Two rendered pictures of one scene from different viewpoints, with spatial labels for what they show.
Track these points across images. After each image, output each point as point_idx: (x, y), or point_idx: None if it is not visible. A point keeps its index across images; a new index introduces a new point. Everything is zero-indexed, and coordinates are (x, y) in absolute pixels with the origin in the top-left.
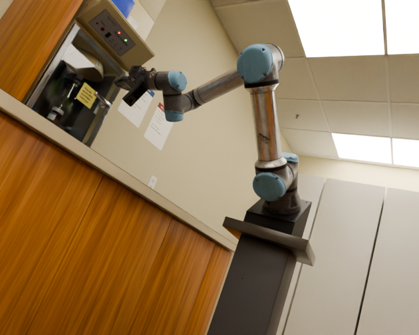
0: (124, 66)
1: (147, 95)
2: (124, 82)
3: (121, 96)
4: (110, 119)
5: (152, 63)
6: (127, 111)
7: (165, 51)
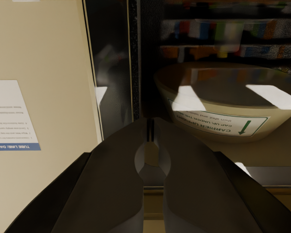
0: (145, 199)
1: None
2: (226, 220)
3: (31, 105)
4: (12, 52)
5: (31, 178)
6: None
7: (28, 201)
